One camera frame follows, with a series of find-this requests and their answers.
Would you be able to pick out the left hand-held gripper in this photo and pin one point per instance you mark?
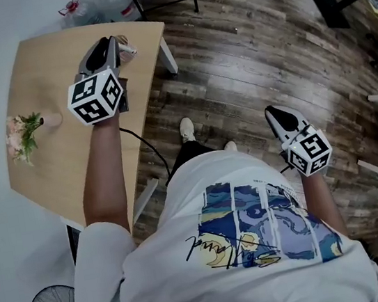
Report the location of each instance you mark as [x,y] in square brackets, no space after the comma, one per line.
[91,98]

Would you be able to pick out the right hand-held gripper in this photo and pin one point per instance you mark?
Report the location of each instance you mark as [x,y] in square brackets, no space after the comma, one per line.
[311,155]

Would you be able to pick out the white pen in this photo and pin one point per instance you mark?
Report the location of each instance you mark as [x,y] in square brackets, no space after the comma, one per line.
[129,50]

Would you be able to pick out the tan pen holder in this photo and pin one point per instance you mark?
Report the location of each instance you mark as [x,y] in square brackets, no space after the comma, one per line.
[121,38]

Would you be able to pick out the person's left forearm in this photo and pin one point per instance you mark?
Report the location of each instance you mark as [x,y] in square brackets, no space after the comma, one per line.
[103,180]

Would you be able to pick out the person's right forearm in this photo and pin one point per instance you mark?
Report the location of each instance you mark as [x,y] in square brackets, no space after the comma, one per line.
[323,204]

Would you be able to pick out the wooden table with white legs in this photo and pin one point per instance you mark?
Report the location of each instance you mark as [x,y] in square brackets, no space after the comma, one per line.
[48,80]

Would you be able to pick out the pink vase with flowers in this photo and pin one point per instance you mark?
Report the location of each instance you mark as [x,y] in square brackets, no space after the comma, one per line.
[23,136]

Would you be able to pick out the person's white right shoe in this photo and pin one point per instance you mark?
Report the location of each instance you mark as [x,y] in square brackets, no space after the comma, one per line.
[230,146]

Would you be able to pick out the person's white shoe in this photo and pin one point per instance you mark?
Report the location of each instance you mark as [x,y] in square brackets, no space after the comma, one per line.
[186,129]
[230,146]

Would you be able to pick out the clear water bottle red cap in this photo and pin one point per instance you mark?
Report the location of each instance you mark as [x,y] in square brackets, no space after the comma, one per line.
[117,2]
[80,13]

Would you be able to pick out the person's white left shoe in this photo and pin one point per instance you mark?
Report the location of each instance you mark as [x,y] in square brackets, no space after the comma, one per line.
[186,129]

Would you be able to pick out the person's black trousers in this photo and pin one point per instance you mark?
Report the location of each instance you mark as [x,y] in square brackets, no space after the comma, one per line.
[189,155]

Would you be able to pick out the white printed t-shirt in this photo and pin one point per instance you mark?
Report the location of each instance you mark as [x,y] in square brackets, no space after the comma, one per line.
[227,264]

